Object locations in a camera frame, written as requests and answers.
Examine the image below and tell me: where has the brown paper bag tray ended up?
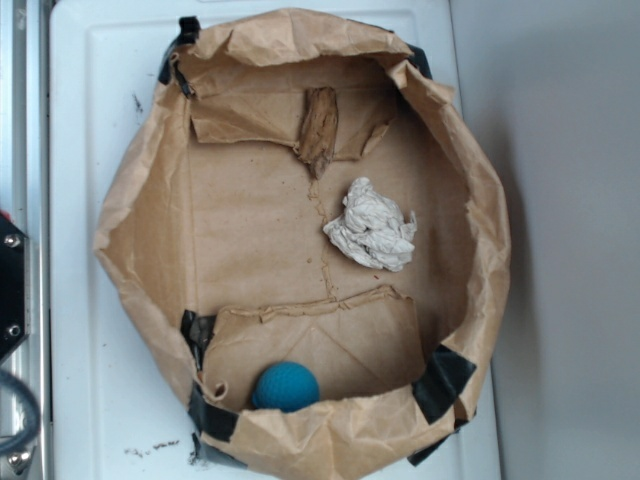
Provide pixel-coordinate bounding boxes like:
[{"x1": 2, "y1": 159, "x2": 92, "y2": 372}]
[{"x1": 94, "y1": 9, "x2": 511, "y2": 479}]

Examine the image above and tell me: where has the crumpled white paper ball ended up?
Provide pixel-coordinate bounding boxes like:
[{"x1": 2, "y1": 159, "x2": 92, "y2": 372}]
[{"x1": 323, "y1": 177, "x2": 418, "y2": 273}]

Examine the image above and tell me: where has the blue dimpled ball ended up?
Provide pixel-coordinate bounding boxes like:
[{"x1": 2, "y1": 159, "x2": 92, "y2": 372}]
[{"x1": 251, "y1": 362, "x2": 320, "y2": 413}]

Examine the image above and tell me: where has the black metal bracket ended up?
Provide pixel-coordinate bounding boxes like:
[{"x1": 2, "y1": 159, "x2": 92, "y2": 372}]
[{"x1": 0, "y1": 210, "x2": 30, "y2": 363}]

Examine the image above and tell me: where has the aluminium frame rail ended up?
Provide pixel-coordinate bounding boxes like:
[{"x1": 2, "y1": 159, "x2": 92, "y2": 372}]
[{"x1": 1, "y1": 1, "x2": 53, "y2": 479}]

